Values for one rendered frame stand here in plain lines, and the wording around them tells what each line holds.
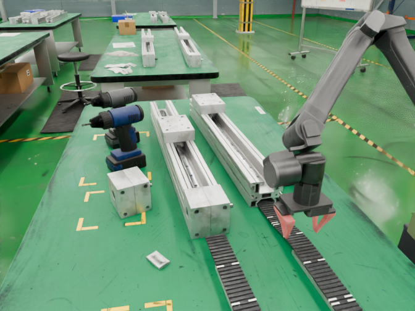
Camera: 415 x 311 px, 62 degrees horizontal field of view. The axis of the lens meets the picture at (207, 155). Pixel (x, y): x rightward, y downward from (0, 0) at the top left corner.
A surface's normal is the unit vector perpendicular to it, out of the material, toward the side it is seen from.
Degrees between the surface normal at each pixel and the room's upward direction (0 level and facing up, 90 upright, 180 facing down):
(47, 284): 0
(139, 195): 90
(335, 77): 44
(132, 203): 90
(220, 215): 90
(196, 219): 90
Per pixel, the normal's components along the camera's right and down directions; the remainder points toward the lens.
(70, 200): 0.00, -0.89
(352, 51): 0.19, -0.35
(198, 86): 0.16, 0.44
